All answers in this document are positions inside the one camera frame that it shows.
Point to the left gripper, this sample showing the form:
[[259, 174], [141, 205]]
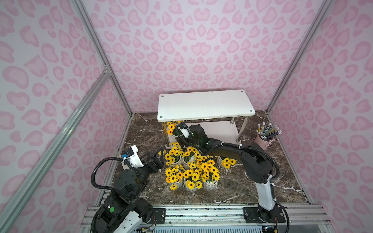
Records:
[[154, 162]]

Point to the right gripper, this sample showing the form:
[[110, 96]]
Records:
[[180, 133]]

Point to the sunflower pot top second-left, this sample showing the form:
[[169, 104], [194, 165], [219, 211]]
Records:
[[200, 159]]

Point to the sunflower pot second-left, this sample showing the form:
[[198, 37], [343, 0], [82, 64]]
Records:
[[200, 159], [226, 163]]

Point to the sunflower pot bottom second-left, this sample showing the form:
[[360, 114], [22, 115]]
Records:
[[226, 163]]

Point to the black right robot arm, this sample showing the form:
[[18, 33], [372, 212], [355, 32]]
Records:
[[258, 165]]

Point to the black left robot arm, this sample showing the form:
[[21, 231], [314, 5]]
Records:
[[124, 211]]

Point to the white two-tier shelf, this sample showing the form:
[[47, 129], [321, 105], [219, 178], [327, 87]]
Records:
[[222, 114]]

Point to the pink pencil cup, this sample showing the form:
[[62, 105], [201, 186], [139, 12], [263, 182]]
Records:
[[266, 134]]

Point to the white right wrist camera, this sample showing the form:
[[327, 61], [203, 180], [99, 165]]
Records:
[[184, 130]]

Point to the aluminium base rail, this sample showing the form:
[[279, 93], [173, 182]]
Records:
[[230, 218]]

